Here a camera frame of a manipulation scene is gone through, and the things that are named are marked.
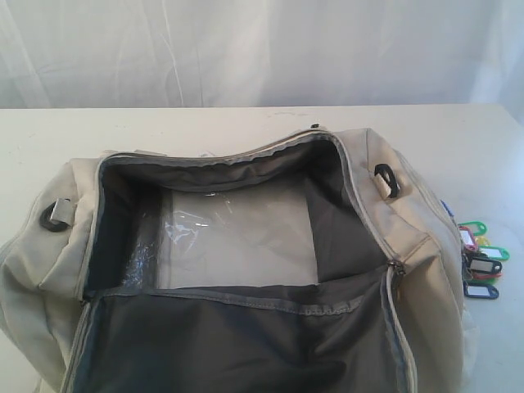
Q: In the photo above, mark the beige duffel bag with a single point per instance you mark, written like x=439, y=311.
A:
x=385, y=316

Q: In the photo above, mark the colourful key tag bunch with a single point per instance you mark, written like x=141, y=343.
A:
x=482, y=263

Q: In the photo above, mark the white backdrop curtain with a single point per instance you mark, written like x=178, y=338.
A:
x=260, y=53

